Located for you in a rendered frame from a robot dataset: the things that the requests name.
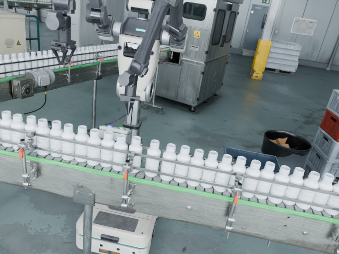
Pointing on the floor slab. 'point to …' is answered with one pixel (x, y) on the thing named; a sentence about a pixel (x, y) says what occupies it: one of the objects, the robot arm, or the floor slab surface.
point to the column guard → (260, 59)
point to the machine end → (200, 52)
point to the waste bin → (298, 153)
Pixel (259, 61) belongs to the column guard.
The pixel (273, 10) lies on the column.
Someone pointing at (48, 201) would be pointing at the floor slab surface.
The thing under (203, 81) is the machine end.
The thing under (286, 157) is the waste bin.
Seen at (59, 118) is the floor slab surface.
